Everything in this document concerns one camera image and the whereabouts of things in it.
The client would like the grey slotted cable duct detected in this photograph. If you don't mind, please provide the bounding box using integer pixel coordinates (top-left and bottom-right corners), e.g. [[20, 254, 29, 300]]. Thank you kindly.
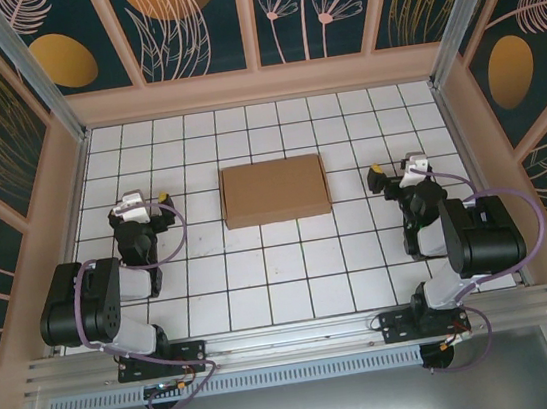
[[45, 344, 425, 409]]

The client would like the aluminium frame post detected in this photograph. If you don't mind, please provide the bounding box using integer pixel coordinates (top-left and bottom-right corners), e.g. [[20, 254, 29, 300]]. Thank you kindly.
[[420, 0, 525, 92], [0, 0, 93, 154]]

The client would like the small green circuit board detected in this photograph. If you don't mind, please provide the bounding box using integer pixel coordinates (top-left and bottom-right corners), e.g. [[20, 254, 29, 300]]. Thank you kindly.
[[143, 376, 192, 402]]

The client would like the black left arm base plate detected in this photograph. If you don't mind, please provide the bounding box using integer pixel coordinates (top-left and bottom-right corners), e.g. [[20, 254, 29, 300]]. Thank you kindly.
[[114, 337, 211, 385]]

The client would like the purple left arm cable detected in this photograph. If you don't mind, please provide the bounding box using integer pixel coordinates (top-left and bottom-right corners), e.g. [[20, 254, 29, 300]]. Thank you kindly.
[[63, 197, 225, 409]]

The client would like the brown cardboard paper box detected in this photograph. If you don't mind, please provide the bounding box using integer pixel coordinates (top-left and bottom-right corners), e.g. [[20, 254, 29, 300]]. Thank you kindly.
[[216, 151, 335, 232]]

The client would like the thin aluminium side rail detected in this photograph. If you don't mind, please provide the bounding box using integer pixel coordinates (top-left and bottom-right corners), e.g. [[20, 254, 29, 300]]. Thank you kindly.
[[430, 75, 535, 296]]

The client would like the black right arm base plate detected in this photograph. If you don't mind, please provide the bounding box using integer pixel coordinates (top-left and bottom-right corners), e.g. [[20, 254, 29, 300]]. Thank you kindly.
[[376, 299, 473, 348]]

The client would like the orange white wire connector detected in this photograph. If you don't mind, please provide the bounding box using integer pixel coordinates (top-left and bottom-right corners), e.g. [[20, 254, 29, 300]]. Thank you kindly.
[[439, 327, 475, 351]]

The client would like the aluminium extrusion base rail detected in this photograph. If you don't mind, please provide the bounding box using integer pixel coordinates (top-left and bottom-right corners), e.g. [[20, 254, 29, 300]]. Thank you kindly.
[[18, 285, 547, 400]]

